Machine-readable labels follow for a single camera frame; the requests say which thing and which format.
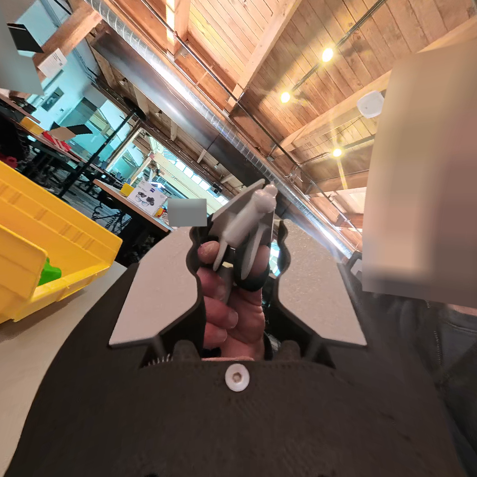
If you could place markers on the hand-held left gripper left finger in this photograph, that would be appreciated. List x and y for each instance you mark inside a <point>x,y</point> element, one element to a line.
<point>160,290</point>

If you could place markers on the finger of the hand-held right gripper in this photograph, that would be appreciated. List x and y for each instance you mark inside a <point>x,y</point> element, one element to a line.
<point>253,253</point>
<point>223,220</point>

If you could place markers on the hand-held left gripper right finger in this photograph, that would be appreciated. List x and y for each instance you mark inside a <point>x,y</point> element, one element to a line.
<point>320,294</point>

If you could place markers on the yellow plastic bin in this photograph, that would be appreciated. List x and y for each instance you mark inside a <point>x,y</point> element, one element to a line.
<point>56,231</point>

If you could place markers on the person's right hand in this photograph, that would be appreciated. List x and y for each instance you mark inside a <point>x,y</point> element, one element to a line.
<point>242,324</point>

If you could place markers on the white box with glasses print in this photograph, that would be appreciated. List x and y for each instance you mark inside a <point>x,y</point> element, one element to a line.
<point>147,197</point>

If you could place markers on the wooden work table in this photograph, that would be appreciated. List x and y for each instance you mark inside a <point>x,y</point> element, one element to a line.
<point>123,201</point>

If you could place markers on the small yellow bin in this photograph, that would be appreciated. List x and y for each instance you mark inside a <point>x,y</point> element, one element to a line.
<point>31,126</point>
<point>126,189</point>

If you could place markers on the person's dark zip jacket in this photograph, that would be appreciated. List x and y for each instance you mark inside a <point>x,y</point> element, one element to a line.
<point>410,354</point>

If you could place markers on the green plastic block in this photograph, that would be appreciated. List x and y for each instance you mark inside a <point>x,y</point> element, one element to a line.
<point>50,274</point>

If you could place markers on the round ceiling lamp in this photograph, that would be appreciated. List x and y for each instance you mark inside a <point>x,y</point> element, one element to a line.
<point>285,97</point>
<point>327,54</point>
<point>336,152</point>

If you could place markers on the black floor lamp pole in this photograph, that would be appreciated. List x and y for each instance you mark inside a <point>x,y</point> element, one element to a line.
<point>100,149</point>

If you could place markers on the red white striped pack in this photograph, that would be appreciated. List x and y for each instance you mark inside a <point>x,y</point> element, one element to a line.
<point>57,141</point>

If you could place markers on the long wooden workbench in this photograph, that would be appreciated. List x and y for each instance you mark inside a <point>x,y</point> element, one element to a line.
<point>48,143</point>

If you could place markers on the white ceiling access point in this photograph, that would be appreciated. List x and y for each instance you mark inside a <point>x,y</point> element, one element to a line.
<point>370,104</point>

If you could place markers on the white paper sign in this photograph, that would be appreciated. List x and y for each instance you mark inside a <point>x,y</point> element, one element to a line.
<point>52,63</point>

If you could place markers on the long metal ventilation duct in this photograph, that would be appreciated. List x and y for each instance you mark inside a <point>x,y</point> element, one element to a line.
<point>208,115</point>

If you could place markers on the wooden post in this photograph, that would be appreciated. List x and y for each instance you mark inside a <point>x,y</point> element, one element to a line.
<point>74,29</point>

